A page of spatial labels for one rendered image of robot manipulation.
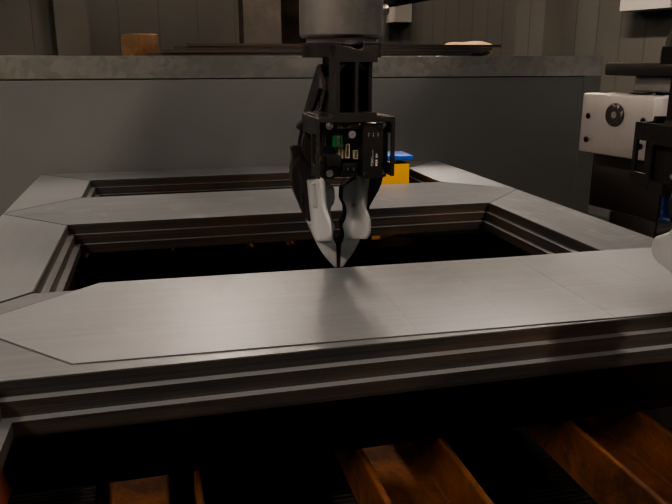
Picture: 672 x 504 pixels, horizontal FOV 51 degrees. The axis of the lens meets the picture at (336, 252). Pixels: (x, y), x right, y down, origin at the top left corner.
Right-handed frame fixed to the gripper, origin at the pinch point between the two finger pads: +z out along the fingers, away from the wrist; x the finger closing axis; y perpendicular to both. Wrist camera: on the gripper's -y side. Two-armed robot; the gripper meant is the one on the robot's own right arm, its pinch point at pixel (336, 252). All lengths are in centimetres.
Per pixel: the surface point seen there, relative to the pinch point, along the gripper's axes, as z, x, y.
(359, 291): 1.0, -0.3, 9.8
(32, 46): -32, -127, -682
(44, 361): 1.1, -24.9, 18.5
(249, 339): 1.0, -11.0, 18.3
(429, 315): 1.0, 3.4, 16.8
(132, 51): -20, -21, -108
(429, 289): 1.0, 5.8, 10.8
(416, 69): -17, 34, -69
